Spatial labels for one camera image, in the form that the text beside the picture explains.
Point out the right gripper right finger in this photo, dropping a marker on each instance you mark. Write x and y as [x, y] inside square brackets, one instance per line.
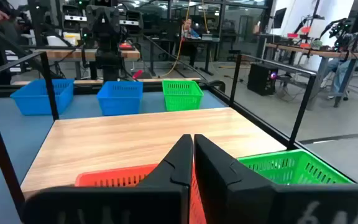
[216, 186]

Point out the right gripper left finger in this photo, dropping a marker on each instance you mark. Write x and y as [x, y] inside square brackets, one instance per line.
[172, 174]

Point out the orange plastic basket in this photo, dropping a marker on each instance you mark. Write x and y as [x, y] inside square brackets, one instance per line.
[113, 177]

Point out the green plastic basket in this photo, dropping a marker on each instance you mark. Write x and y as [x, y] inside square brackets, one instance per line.
[291, 168]
[182, 99]

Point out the blue plastic basket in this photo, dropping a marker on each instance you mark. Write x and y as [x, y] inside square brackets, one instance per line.
[39, 99]
[120, 102]

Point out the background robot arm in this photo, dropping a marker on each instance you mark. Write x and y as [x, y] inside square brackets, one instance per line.
[340, 34]

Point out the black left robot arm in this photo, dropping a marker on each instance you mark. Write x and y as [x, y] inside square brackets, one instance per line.
[106, 46]

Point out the small red object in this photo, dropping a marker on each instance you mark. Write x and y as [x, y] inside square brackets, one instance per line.
[137, 74]

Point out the black computer tower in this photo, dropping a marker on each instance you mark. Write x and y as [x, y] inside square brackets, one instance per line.
[259, 79]

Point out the black office desk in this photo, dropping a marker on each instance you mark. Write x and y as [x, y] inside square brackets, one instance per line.
[204, 39]

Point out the person seated at black desk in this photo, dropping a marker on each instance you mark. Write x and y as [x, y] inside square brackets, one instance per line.
[188, 31]

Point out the wooden workbench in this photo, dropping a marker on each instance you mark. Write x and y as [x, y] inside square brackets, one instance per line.
[73, 54]

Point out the blue table mat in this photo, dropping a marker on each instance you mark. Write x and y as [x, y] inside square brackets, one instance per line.
[20, 133]

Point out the long wooden table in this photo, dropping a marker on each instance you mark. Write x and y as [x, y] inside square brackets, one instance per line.
[322, 53]

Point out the person seated at wooden table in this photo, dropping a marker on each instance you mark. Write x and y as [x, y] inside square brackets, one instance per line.
[343, 71]

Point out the dark monitor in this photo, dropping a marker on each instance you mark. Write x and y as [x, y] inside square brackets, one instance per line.
[279, 18]

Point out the black metal table frame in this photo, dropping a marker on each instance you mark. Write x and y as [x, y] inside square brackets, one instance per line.
[85, 89]

